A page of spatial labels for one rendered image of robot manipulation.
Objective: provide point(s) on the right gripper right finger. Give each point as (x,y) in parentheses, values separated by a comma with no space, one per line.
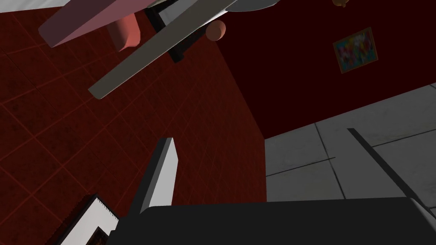
(378,160)

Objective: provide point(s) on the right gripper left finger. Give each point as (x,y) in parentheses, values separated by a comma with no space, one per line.
(161,177)

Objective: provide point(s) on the grey long flat board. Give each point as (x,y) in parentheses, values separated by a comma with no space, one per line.
(143,61)

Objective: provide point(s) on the pink cylinder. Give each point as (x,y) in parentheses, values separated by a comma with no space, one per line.
(126,32)

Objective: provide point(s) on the orange ball knob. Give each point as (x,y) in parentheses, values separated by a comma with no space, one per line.
(216,30)

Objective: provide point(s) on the pink flat slab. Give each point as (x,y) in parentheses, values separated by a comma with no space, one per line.
(92,18)

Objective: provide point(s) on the colourful framed wall picture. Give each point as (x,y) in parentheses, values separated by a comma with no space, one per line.
(356,50)

